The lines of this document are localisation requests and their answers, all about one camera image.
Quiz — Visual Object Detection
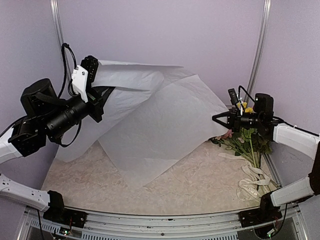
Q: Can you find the cream printed ribbon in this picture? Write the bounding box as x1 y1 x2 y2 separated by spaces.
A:
218 153 278 202

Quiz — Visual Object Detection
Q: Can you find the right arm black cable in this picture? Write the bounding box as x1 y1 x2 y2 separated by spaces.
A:
238 85 320 137

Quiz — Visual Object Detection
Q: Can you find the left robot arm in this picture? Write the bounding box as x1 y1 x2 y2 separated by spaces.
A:
0 55 114 228

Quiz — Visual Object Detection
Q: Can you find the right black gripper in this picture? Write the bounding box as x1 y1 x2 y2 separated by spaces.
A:
213 106 263 132

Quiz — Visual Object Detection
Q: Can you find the yellow fake flower stem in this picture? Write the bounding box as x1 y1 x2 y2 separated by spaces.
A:
242 102 254 113

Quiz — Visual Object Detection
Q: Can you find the pink fake flower bunch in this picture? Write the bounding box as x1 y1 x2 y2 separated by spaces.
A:
209 128 272 168

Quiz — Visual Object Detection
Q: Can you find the front aluminium rail base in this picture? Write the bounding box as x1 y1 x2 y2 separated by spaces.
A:
16 204 311 240

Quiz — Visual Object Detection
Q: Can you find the left aluminium frame post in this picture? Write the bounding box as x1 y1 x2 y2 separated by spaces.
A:
50 0 64 49

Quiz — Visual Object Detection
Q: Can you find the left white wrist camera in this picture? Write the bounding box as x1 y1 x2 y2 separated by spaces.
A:
71 65 88 103

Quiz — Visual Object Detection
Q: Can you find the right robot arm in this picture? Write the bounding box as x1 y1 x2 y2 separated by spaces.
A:
212 88 320 228

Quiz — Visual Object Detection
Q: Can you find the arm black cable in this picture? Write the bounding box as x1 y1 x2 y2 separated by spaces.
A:
57 43 77 98
238 85 320 137

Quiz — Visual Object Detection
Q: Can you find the right aluminium frame post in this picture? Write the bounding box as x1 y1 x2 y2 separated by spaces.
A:
247 0 272 95

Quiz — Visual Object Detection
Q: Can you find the aluminium frame post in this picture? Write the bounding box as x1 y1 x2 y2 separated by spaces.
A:
50 0 64 49
247 0 272 95

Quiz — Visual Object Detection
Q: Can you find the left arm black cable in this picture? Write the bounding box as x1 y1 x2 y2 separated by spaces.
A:
57 43 77 98

